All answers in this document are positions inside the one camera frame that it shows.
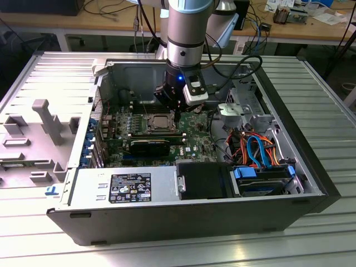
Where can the silver power supply unit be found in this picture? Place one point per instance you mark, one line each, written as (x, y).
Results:
(89, 189)

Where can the blue card retention clip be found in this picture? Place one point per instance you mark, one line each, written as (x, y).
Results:
(84, 161)
(94, 124)
(89, 140)

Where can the CPU socket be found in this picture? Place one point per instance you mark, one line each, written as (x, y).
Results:
(160, 114)

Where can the white papers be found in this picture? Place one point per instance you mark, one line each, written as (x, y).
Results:
(331, 17)

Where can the hard disk in blue carrier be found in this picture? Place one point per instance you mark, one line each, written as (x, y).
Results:
(258, 189)

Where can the green motherboard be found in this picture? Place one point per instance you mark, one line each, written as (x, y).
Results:
(194, 136)

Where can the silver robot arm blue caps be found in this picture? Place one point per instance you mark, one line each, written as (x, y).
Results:
(186, 30)

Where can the copper coil transformer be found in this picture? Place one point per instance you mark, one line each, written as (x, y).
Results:
(281, 15)

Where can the silver metal drive cage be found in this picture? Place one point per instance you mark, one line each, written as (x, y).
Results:
(231, 111)

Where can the tall black box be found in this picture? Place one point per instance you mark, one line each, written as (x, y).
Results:
(243, 11)

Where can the green circuit board device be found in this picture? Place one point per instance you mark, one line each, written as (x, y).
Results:
(299, 16)

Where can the wide black box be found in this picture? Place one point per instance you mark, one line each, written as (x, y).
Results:
(39, 7)

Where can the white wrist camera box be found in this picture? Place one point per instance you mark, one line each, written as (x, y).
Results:
(196, 91)

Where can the black PC case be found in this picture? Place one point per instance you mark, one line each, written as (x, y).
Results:
(167, 225)

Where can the black graphics card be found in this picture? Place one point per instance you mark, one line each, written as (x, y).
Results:
(150, 148)

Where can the wooden desk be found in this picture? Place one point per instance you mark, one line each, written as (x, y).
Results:
(111, 23)

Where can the white label tag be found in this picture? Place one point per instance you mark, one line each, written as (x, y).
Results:
(239, 47)

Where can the grey plastic parts rack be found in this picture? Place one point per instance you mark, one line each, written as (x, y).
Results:
(36, 155)

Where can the small black device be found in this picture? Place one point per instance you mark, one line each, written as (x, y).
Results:
(265, 27)

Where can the printed white paper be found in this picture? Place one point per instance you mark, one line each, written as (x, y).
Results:
(279, 4)

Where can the silver CPU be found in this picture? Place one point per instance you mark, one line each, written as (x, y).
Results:
(160, 121)

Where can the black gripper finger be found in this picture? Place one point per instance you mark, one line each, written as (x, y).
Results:
(180, 112)
(160, 96)

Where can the pale grey case latch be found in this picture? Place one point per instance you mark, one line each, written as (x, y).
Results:
(98, 66)

